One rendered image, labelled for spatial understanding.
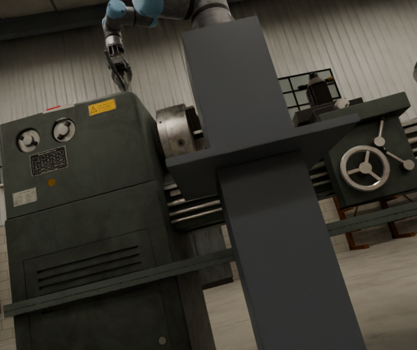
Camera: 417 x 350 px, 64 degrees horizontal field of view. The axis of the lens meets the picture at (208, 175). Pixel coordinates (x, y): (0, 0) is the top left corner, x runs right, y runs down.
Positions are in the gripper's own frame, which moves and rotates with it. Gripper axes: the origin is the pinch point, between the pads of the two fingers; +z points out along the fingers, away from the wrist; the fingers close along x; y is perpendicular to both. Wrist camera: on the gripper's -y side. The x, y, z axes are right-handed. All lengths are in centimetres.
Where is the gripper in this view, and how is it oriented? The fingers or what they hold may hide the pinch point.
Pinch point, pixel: (125, 90)
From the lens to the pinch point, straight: 156.3
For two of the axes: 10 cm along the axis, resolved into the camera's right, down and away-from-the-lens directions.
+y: -1.2, -2.2, -9.7
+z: 2.3, 9.4, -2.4
